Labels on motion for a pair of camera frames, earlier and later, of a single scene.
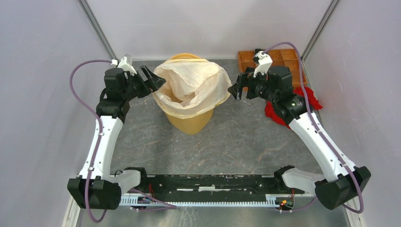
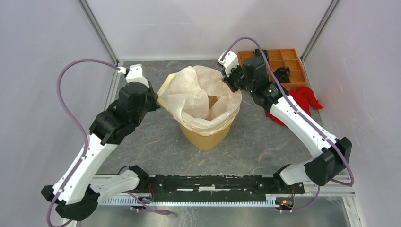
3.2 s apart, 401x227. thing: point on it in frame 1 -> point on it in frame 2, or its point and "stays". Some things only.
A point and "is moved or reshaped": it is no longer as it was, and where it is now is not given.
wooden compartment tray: (283, 58) stays
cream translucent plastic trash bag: (194, 87) is moved or reshaped
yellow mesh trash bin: (190, 126) -> (200, 141)
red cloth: (271, 112) stays
